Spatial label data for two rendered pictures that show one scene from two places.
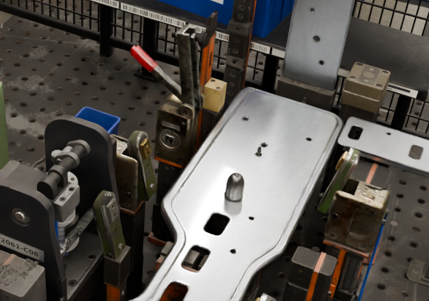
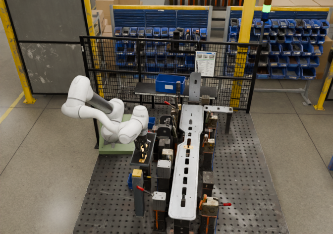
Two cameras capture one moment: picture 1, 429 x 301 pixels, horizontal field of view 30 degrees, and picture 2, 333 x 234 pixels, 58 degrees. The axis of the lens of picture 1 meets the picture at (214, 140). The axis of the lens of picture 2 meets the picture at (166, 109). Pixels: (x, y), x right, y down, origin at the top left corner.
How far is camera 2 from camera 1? 153 cm
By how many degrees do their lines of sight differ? 10
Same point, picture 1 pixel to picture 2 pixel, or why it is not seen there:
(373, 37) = (202, 88)
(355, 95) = (204, 100)
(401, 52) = (209, 90)
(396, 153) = (215, 109)
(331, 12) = (196, 86)
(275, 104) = (190, 106)
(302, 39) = (192, 92)
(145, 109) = (156, 115)
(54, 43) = (129, 105)
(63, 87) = not seen: hidden behind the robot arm
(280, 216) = (199, 124)
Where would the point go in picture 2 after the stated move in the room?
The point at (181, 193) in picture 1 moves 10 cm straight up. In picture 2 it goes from (181, 125) to (182, 116)
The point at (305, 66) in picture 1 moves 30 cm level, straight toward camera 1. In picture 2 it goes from (193, 97) to (197, 114)
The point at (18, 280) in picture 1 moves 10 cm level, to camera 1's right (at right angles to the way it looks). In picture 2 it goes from (167, 142) to (179, 140)
